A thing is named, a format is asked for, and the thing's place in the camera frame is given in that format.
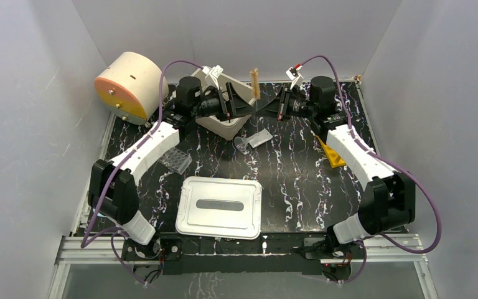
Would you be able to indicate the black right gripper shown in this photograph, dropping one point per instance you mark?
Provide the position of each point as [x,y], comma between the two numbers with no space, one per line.
[277,108]

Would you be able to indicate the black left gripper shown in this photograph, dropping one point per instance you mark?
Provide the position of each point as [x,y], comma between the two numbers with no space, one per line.
[228,105]

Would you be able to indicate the clear plastic funnel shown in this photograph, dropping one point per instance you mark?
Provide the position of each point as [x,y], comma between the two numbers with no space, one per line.
[242,144]

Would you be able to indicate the brown test tube brush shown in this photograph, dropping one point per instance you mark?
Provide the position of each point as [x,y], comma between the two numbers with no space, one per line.
[255,84]

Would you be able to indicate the white bin lid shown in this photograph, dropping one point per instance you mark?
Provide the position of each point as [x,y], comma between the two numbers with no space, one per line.
[220,207]

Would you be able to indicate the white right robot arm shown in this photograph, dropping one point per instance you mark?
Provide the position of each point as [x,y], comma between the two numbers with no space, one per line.
[388,199]

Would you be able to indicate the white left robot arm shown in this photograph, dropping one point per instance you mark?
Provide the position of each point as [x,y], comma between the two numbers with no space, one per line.
[113,183]

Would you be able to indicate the beige plastic bin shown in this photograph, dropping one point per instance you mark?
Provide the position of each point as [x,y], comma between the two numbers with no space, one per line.
[229,128]

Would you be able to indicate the yellow test tube rack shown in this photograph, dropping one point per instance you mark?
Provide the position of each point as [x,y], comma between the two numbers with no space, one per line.
[335,160]

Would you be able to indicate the beige cylindrical centrifuge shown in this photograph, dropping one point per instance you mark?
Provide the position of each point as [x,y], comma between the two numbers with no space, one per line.
[129,87]

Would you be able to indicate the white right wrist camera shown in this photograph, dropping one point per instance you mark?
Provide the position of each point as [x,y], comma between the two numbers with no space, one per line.
[295,76]

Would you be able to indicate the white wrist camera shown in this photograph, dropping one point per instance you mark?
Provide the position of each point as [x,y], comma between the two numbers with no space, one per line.
[212,74]
[295,76]

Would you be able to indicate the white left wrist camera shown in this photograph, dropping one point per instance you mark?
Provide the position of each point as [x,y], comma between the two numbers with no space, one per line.
[212,74]

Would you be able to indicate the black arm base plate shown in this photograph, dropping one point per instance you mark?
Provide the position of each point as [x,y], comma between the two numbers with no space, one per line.
[295,252]

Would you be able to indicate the aluminium frame rail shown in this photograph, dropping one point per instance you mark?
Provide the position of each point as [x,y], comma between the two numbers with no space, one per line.
[175,247]

